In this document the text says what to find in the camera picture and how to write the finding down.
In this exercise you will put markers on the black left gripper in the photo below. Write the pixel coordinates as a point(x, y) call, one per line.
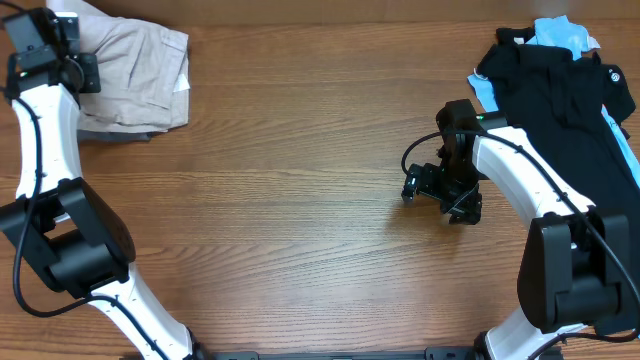
point(86, 63)

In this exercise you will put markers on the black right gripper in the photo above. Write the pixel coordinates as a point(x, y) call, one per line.
point(469, 206)

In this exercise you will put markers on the beige shorts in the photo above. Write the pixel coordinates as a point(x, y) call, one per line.
point(143, 70)

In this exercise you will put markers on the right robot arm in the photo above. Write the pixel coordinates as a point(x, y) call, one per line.
point(574, 273)

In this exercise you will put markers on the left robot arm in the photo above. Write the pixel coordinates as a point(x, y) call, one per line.
point(71, 248)

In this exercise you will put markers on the folded grey shorts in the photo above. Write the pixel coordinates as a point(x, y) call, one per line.
point(115, 137)

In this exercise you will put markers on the black shirt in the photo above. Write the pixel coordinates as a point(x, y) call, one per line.
point(561, 100)

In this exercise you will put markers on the light blue shirt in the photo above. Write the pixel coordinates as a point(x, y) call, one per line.
point(554, 32)

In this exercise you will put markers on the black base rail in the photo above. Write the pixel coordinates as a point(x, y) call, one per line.
point(340, 355)

